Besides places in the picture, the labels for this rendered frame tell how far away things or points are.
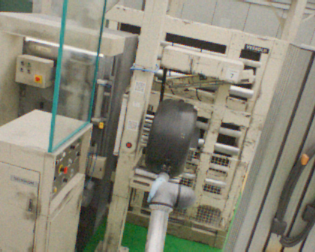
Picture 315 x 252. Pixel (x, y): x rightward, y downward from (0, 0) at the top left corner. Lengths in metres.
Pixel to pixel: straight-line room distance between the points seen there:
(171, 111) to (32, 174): 1.01
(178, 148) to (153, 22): 0.85
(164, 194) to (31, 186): 0.71
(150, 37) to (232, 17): 9.03
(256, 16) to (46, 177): 10.00
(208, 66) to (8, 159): 1.51
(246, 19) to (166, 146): 9.27
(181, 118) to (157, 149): 0.27
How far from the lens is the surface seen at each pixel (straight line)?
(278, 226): 1.01
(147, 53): 2.39
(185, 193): 1.72
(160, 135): 2.30
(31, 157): 1.87
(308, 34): 11.44
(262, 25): 11.32
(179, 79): 2.78
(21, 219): 2.08
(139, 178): 2.55
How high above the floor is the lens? 2.05
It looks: 19 degrees down
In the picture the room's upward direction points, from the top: 12 degrees clockwise
